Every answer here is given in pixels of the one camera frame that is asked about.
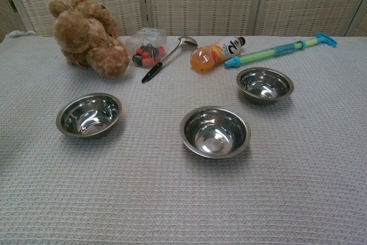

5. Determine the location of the stainless steel bowl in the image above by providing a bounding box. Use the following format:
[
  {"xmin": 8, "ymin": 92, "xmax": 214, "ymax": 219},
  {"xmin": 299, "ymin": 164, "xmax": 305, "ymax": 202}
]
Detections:
[
  {"xmin": 179, "ymin": 106, "xmax": 252, "ymax": 160},
  {"xmin": 236, "ymin": 67, "xmax": 295, "ymax": 105},
  {"xmin": 56, "ymin": 92, "xmax": 123, "ymax": 138}
]

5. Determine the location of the orange juice bottle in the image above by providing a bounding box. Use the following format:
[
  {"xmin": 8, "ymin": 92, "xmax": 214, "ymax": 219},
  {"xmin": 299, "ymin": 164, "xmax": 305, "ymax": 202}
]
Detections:
[{"xmin": 190, "ymin": 36, "xmax": 247, "ymax": 74}]

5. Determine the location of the clear plastic box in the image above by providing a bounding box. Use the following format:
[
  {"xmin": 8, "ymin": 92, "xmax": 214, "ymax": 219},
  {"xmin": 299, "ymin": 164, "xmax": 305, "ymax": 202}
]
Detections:
[{"xmin": 125, "ymin": 27, "xmax": 169, "ymax": 69}]

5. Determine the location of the white woven tablecloth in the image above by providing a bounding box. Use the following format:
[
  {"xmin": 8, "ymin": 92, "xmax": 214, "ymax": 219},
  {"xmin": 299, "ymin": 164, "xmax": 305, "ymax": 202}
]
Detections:
[{"xmin": 0, "ymin": 30, "xmax": 367, "ymax": 245}]

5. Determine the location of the green blue water pump toy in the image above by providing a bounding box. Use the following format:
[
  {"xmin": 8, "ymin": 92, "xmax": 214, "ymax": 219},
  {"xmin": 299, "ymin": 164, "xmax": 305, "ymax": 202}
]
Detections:
[{"xmin": 224, "ymin": 32, "xmax": 338, "ymax": 69}]

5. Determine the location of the brown plush teddy bear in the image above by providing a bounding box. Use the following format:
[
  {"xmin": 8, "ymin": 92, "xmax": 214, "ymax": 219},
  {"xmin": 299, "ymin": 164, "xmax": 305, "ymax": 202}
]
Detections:
[{"xmin": 48, "ymin": 0, "xmax": 130, "ymax": 79}]

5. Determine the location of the steel ladle black handle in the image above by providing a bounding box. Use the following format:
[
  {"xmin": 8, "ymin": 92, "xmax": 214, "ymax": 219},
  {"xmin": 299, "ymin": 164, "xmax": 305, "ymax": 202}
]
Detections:
[{"xmin": 141, "ymin": 35, "xmax": 199, "ymax": 84}]

